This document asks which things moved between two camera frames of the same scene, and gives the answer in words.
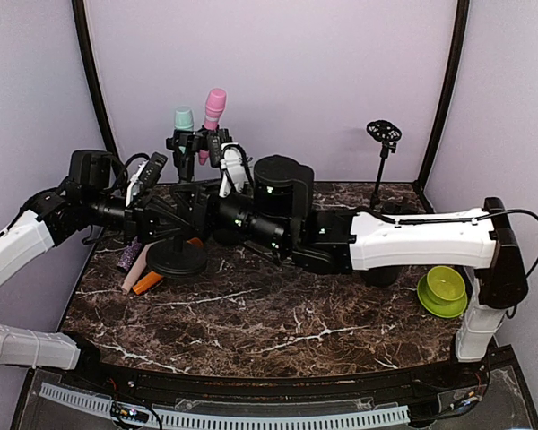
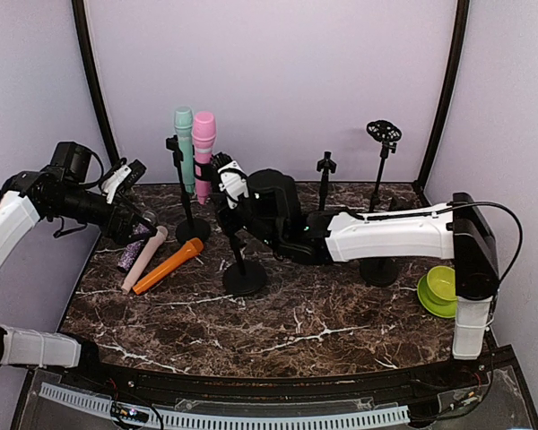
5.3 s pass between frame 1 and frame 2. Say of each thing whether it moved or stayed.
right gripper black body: moved
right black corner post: stayed
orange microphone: stayed
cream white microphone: stayed
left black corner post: stayed
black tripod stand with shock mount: stayed
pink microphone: moved
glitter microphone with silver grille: stayed
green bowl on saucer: stayed
